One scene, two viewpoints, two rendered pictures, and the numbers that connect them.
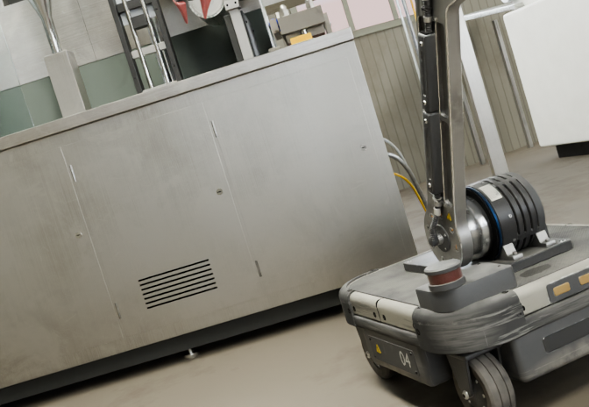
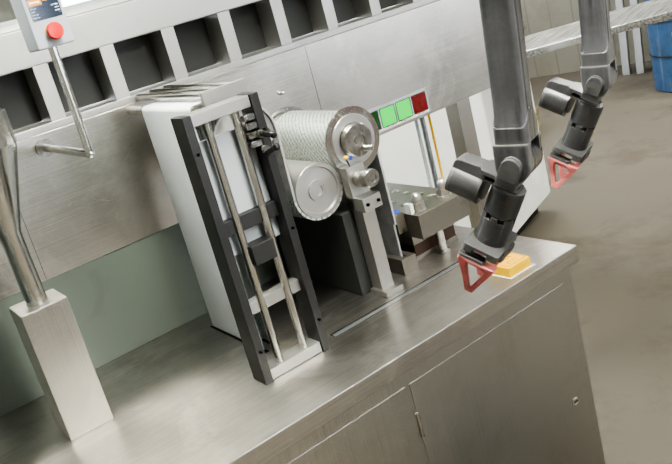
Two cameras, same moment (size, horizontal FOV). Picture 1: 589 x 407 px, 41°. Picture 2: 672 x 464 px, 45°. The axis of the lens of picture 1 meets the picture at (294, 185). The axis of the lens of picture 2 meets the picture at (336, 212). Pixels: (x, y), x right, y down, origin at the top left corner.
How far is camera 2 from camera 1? 206 cm
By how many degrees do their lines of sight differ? 37
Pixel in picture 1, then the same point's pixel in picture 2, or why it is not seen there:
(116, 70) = (82, 292)
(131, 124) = (305, 450)
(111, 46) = (73, 252)
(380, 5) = not seen: hidden behind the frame
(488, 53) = not seen: hidden behind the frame
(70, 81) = (77, 354)
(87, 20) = (25, 208)
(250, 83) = (462, 343)
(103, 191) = not seen: outside the picture
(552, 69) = (398, 165)
